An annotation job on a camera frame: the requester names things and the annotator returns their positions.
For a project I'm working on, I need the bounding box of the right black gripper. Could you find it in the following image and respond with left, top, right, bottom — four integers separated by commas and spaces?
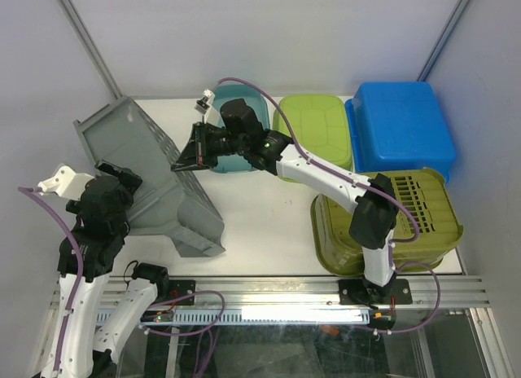
169, 124, 246, 174

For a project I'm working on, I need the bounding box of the grey plastic tray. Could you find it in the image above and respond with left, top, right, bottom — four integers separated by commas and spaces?
73, 97, 225, 257

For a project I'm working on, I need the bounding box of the teal plastic tub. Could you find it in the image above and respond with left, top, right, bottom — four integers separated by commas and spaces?
212, 84, 270, 174

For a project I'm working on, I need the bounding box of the lime green plastic tub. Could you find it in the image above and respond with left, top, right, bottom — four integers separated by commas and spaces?
272, 94, 353, 171

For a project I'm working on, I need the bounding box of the large blue plastic container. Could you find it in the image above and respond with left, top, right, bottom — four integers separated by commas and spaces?
345, 81, 457, 182

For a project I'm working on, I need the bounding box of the olive green slotted basket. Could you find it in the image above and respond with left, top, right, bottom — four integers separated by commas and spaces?
310, 168, 463, 276

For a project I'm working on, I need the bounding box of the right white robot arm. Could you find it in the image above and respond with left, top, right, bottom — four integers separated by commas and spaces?
171, 94, 398, 306

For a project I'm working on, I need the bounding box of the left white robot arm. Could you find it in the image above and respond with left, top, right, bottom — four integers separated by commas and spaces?
27, 160, 171, 377

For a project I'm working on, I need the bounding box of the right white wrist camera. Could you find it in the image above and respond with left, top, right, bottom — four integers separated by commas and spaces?
195, 89, 221, 126

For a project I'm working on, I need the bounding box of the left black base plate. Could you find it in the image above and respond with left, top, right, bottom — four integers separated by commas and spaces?
155, 278, 196, 307

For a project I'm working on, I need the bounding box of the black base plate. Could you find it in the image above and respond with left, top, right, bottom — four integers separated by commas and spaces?
155, 278, 196, 307
338, 278, 413, 307

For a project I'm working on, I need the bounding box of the left aluminium corner post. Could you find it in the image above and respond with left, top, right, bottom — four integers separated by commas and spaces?
56, 0, 123, 99

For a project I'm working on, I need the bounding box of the aluminium corner post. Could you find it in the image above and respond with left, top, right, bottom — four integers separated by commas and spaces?
56, 0, 123, 99
410, 0, 474, 82

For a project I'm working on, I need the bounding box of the white slotted cable duct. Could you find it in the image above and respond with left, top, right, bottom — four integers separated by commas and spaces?
95, 309, 372, 327

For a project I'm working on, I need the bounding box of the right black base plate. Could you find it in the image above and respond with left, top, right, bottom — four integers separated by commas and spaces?
338, 278, 413, 307

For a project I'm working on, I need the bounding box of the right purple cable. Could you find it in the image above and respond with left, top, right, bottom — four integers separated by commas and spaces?
212, 77, 440, 335

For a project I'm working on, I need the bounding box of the aluminium front rail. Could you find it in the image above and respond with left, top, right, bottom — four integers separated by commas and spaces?
99, 274, 491, 310

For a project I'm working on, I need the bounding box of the right aluminium corner post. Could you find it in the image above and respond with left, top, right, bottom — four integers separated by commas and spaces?
410, 0, 474, 82

